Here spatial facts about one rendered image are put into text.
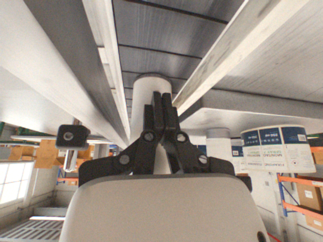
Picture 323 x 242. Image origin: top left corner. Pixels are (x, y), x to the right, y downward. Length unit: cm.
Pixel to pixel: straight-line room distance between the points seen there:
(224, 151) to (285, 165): 17
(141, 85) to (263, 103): 31
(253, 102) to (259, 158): 24
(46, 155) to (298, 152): 231
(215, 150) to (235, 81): 25
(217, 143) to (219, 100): 21
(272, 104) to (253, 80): 11
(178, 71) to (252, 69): 16
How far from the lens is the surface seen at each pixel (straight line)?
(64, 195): 972
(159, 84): 16
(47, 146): 226
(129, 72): 17
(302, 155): 57
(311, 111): 53
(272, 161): 54
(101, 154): 54
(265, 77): 32
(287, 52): 28
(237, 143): 88
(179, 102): 17
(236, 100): 34
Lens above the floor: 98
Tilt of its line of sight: 15 degrees down
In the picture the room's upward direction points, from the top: 180 degrees counter-clockwise
